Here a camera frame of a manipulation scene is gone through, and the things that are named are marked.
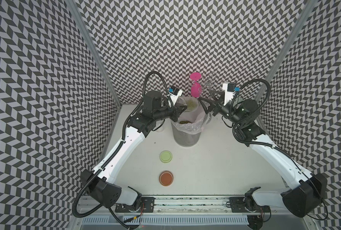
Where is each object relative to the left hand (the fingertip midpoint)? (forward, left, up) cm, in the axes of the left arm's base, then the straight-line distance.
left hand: (185, 107), depth 67 cm
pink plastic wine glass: (+30, -9, -13) cm, 34 cm away
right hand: (+2, -9, +5) cm, 10 cm away
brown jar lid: (-22, +10, -36) cm, 43 cm away
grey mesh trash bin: (-1, -1, -27) cm, 27 cm away
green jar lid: (-9, +11, -35) cm, 38 cm away
